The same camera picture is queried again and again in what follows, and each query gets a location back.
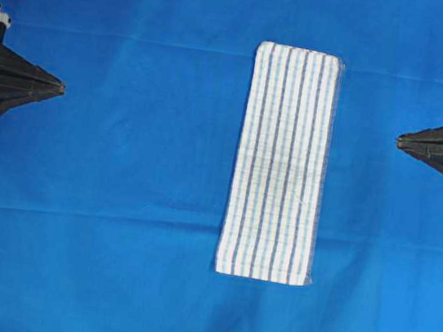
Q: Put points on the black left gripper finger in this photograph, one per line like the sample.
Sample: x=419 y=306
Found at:
x=15 y=93
x=13 y=64

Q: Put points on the white blue striped towel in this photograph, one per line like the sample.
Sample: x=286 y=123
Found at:
x=273 y=211

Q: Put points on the blue tablecloth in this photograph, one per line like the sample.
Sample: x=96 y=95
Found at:
x=112 y=196

